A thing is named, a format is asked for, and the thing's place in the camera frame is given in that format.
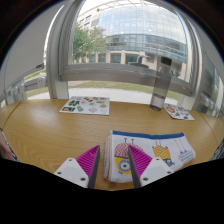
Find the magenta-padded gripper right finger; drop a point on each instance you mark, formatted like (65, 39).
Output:
(155, 170)

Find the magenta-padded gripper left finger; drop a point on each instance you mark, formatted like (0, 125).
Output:
(71, 171)

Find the sticker sheet with red circle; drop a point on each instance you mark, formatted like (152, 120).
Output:
(178, 112)

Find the rectangular food sticker sheet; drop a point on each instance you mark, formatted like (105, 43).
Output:
(85, 106)

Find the person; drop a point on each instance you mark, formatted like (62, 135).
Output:
(4, 146)

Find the clear water bottle, black cap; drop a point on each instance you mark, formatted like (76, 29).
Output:
(160, 86)

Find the green tree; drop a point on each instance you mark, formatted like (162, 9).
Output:
(86, 41)

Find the glass-fronted building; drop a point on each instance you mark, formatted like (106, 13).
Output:
(143, 30)

